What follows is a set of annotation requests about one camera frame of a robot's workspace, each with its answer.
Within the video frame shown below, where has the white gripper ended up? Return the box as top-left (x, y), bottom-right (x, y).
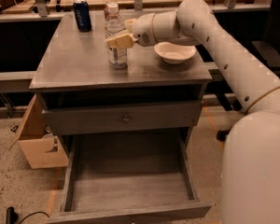
top-left (105, 13), bottom-right (156, 49)

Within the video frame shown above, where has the clear plastic water bottle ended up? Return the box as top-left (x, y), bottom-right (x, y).
top-left (105, 2), bottom-right (127, 69)

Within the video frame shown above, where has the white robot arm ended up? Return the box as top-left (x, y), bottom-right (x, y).
top-left (106, 0), bottom-right (280, 224)

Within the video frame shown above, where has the closed grey top drawer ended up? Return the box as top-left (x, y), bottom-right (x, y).
top-left (43, 102), bottom-right (202, 135)

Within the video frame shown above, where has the round metal drawer knob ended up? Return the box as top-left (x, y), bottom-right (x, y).
top-left (122, 115), bottom-right (131, 124)

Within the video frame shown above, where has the grey wooden drawer cabinet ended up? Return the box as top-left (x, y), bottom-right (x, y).
top-left (29, 9), bottom-right (213, 224)

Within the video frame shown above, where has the open grey middle drawer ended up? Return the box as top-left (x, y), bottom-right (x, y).
top-left (48, 129), bottom-right (211, 224)

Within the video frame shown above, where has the orange soda can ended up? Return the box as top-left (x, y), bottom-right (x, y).
top-left (104, 3), bottom-right (109, 20)

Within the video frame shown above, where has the white paper bowl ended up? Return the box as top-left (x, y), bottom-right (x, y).
top-left (154, 42), bottom-right (196, 64)

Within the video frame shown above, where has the blue soda can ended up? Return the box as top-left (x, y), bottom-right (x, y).
top-left (73, 0), bottom-right (91, 32)

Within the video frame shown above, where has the open cardboard box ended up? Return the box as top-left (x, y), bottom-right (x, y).
top-left (9, 95), bottom-right (68, 169)

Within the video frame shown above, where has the black office chair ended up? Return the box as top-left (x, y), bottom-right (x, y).
top-left (216, 0), bottom-right (280, 143)

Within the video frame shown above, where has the black floor plug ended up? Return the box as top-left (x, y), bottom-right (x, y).
top-left (6, 207), bottom-right (19, 224)

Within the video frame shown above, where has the black floor cable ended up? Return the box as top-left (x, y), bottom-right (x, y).
top-left (17, 211), bottom-right (50, 224)

